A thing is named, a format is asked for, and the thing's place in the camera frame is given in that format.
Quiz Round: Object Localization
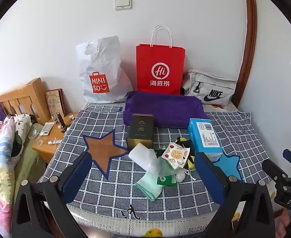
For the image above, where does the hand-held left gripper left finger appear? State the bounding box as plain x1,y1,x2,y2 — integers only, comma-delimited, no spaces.
10,151,96,238

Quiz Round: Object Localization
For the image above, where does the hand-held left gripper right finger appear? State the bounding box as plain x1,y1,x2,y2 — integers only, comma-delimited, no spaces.
194,151,276,238

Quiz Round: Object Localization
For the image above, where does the white face mask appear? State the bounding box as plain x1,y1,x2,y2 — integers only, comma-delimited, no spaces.
175,170,198,182

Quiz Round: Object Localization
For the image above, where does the fruit print packet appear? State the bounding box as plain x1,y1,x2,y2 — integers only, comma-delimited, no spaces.
161,141,190,170

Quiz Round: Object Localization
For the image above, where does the yellow pouch with black straps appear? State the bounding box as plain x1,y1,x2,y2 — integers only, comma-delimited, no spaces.
174,136,198,170

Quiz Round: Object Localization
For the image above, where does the green foil packet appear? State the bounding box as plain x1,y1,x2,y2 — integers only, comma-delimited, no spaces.
157,175,178,187

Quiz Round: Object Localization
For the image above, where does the white glove with green cuff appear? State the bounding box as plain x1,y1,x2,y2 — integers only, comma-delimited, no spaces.
135,149,176,201

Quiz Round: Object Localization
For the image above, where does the white foam block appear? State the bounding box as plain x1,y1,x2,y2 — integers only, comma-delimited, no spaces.
128,142,151,169

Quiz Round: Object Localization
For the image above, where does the purple plush storage tray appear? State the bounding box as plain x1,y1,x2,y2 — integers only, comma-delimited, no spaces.
123,91,210,129

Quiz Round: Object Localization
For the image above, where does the person's right hand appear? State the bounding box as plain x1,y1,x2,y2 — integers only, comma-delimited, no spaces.
276,216,291,238

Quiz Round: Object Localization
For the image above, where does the blue tissue pack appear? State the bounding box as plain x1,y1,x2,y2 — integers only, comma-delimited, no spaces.
187,118,223,161

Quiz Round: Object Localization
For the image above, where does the wooden nightstand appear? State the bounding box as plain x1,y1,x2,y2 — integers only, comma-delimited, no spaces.
32,111,74,164

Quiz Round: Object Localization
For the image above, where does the green bedsheet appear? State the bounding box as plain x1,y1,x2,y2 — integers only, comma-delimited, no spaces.
14,123,54,186

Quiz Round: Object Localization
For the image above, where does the grey checked cloth with stars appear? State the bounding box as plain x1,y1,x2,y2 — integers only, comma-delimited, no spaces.
38,103,277,222

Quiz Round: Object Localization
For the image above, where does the clear glass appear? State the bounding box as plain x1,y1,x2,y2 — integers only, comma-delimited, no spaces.
29,130,43,147

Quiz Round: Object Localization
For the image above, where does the white cream tube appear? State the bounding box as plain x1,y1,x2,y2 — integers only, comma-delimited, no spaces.
40,123,54,136

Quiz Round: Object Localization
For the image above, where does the patterned book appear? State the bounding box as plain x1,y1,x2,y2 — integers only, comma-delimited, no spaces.
45,88,66,119

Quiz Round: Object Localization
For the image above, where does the dark green tea tin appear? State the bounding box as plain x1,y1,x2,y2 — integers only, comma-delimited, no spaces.
126,114,154,152

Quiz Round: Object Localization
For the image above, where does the grey waist bag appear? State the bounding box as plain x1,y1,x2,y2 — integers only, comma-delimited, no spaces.
183,69,237,106

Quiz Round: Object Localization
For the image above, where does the wooden bed headboard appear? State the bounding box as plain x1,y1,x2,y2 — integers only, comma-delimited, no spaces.
0,78,50,124

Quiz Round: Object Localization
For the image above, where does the white plastic shopping bag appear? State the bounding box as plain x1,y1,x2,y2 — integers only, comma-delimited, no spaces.
76,36,134,104

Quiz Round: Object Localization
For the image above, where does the red paper bag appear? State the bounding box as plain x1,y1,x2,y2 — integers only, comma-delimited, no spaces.
136,25,186,95

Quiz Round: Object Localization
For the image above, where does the brown wooden door frame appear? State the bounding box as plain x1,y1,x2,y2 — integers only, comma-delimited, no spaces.
235,0,257,108

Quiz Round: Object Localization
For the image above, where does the white light switch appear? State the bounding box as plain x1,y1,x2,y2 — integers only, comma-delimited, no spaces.
115,0,132,10

